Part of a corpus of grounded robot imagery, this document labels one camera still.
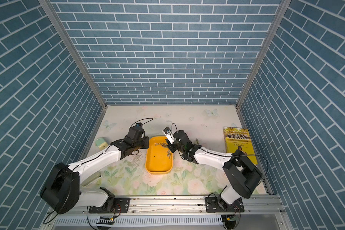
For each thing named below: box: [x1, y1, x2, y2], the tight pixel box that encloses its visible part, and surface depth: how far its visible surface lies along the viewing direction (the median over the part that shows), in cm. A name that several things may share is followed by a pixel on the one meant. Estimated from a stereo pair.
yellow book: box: [222, 126, 258, 165], surface depth 98 cm
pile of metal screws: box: [154, 142, 172, 160], surface depth 98 cm
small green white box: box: [94, 137, 109, 150], surface depth 93 cm
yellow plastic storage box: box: [145, 136, 174, 175], surface depth 93 cm
